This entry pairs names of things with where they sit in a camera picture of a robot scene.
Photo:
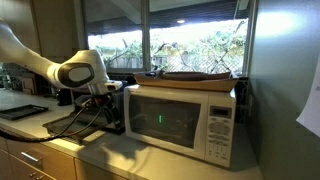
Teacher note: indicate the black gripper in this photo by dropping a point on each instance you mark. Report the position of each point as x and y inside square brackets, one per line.
[101, 100]

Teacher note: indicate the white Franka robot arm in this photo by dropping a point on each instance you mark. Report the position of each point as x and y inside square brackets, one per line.
[30, 60]

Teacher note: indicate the silver toaster oven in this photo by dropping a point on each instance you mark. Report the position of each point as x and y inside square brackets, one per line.
[116, 110]

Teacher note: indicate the dark blue plastic bowl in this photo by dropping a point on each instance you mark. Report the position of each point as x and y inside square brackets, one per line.
[122, 83]

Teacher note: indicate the glass toaster oven door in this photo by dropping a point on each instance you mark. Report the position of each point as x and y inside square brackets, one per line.
[66, 128]

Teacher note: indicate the white microwave oven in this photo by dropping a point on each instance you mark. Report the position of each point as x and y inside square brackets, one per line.
[173, 120]

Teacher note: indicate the black baking tray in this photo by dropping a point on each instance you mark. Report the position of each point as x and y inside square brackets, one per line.
[20, 111]

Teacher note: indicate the wooden serving tray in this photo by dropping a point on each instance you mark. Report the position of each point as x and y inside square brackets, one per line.
[200, 85]

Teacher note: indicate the wooden base cabinet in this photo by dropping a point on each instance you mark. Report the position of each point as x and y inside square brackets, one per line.
[50, 163]

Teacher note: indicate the dark wooden plate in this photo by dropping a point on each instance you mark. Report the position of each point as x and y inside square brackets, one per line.
[193, 75]

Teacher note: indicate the window frame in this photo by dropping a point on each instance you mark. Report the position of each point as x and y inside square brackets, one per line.
[145, 36]

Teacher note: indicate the wooden wall cabinet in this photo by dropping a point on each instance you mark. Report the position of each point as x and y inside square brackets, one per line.
[53, 30]

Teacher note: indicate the wall calendar with landscape photo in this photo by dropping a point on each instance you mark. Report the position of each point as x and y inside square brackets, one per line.
[313, 106]

